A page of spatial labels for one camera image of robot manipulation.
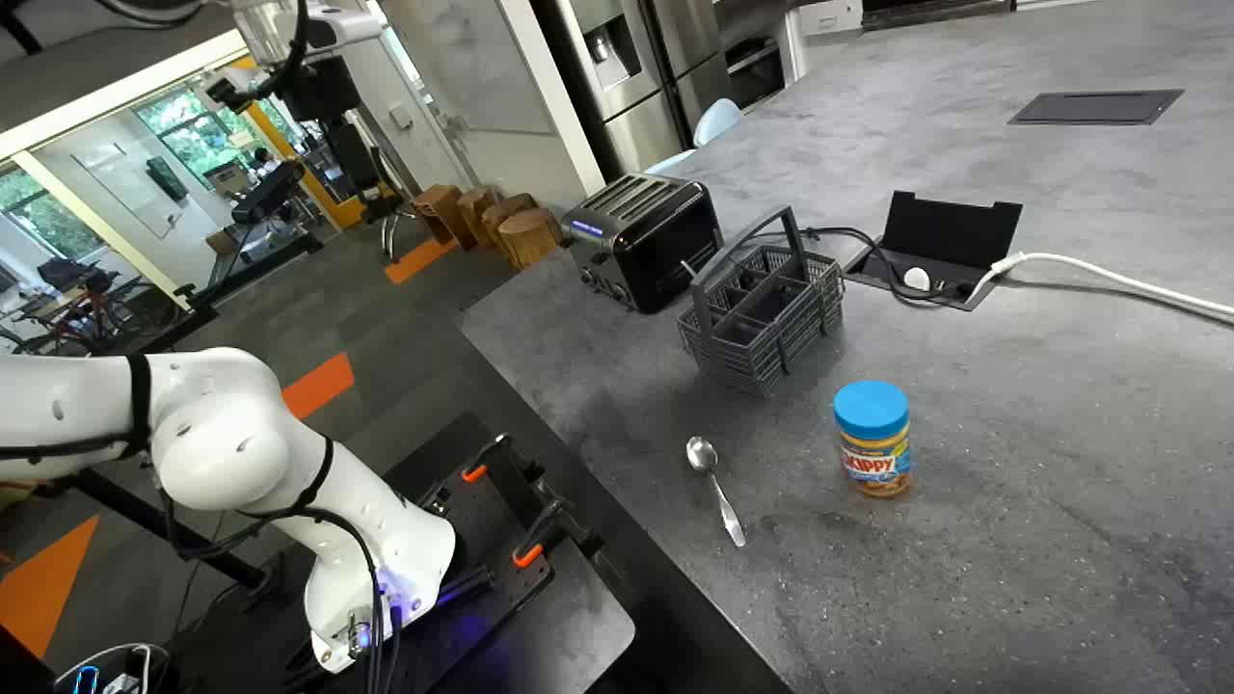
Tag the light blue chair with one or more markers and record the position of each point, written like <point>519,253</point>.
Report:
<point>714,122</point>

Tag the silver metal spoon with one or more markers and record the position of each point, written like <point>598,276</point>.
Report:
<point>703,452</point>

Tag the four-slot black silver toaster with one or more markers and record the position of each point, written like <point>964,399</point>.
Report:
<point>658,244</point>

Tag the peanut butter jar blue lid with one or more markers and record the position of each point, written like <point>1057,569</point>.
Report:
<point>874,452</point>

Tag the white power plug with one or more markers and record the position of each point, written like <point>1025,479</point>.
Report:
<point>915,281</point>

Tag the wooden stool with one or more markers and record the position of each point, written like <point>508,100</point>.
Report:
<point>494,219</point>
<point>440,215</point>
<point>530,237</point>

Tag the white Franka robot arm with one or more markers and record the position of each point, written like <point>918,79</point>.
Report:
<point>217,429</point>

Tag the black plastic cutlery basket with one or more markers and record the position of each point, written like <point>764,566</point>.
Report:
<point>771,337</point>

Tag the black perforated mounting table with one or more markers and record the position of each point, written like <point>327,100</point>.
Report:
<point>563,630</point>

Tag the black pop-up outlet box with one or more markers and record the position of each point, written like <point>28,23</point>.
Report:
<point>955,232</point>

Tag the stainless steel refrigerator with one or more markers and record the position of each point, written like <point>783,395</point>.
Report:
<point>633,79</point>

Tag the dark countertop vent plate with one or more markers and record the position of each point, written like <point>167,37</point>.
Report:
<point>1095,106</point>

